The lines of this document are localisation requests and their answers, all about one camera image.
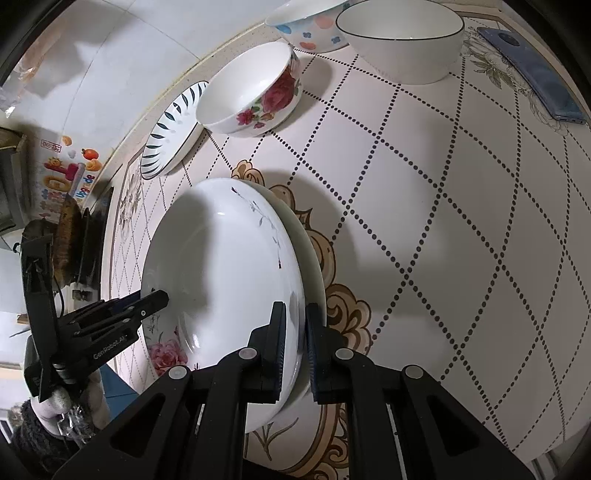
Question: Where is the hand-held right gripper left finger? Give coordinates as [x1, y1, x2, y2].
[51, 301, 289, 480]

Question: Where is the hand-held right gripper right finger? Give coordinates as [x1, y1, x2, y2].
[305, 302, 550, 480]

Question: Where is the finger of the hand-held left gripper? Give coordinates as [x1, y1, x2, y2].
[88, 290, 170, 334]
[60, 298, 141, 329]

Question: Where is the white plate with grey branch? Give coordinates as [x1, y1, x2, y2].
[141, 178, 305, 435]

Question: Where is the cream white plate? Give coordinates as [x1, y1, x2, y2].
[240, 179, 327, 409]

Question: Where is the white plate with leaf pattern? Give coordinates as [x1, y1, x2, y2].
[140, 80, 211, 181]

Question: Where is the white bowl with rose print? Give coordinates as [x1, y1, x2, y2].
[196, 41, 304, 136]

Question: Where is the white bowl with colourful dots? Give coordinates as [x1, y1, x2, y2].
[264, 0, 356, 54]

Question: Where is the white bowl with black rim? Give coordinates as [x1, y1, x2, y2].
[335, 4, 465, 85]

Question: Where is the black induction cooktop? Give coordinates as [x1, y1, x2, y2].
[74, 185, 114, 291]

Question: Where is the dark frying pan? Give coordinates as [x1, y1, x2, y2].
[51, 194, 85, 288]

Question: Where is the diamond-patterned floral tablecloth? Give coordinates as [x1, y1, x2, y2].
[108, 16, 591, 477]

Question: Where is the blue smartphone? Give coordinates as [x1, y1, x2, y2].
[475, 26, 588, 125]

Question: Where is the colourful cartoon wall sticker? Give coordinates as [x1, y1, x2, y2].
[39, 134, 100, 217]

